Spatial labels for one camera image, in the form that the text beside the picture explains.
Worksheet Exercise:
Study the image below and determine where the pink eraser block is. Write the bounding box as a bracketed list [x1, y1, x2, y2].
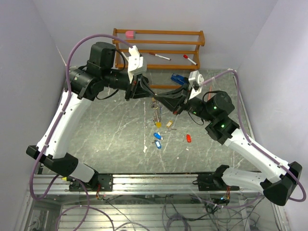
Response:
[125, 30, 136, 39]

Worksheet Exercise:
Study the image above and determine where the red cap marker right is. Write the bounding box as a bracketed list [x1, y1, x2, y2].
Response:
[183, 54, 197, 65]

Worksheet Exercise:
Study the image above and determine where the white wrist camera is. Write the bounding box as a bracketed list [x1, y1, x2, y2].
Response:
[128, 45, 147, 84]
[188, 70, 204, 100]

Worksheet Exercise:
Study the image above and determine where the aluminium frame rail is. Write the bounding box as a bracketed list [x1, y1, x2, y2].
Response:
[26, 172, 280, 195]

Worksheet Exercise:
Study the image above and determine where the yellow key tag key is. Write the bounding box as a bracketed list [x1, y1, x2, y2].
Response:
[166, 120, 177, 132]

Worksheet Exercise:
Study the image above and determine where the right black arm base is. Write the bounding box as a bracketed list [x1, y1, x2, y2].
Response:
[192, 165, 239, 191]

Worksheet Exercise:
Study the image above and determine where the blue key tag lower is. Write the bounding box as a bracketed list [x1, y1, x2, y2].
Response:
[152, 140, 162, 149]

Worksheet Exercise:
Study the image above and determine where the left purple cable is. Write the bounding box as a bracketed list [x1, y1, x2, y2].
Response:
[29, 34, 133, 231]

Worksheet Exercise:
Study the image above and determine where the orange pencil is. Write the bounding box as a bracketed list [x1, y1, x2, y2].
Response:
[208, 85, 212, 100]

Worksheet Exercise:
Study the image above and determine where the yellow keyring with keys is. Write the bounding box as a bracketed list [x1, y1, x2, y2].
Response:
[151, 98, 162, 128]

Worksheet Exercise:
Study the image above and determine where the blue stapler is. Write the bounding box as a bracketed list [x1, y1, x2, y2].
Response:
[170, 73, 189, 85]

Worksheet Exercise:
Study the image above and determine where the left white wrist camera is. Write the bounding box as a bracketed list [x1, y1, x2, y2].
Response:
[128, 45, 147, 84]

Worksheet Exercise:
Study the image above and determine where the red cap marker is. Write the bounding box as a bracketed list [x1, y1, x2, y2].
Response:
[183, 54, 197, 65]
[149, 52, 171, 61]

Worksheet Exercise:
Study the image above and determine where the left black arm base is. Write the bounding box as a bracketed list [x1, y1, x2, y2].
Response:
[66, 173, 114, 192]

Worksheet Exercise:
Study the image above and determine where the blue key tag upper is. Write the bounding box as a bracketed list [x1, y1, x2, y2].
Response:
[154, 132, 163, 141]

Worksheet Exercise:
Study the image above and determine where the wooden three-tier shelf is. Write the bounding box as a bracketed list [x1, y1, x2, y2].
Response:
[112, 28, 206, 90]

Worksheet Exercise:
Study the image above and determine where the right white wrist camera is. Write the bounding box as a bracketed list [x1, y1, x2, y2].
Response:
[188, 70, 204, 100]

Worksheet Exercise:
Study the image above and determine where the red cap marker left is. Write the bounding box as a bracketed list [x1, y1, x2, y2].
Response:
[149, 52, 171, 61]

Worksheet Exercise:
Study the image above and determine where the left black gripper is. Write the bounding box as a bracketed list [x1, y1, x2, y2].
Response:
[103, 69, 155, 102]

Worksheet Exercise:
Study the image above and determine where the red key tag key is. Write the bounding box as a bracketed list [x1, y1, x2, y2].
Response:
[183, 134, 192, 143]

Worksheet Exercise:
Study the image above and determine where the blue key tag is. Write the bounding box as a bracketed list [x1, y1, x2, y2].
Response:
[152, 140, 162, 149]
[154, 132, 163, 141]

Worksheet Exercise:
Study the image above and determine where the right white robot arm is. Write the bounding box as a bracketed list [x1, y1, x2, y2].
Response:
[154, 85, 302, 206]

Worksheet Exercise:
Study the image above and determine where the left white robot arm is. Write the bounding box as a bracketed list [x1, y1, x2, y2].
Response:
[26, 42, 154, 191]

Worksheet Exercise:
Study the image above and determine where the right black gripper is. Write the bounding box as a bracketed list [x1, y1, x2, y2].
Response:
[155, 83, 215, 123]

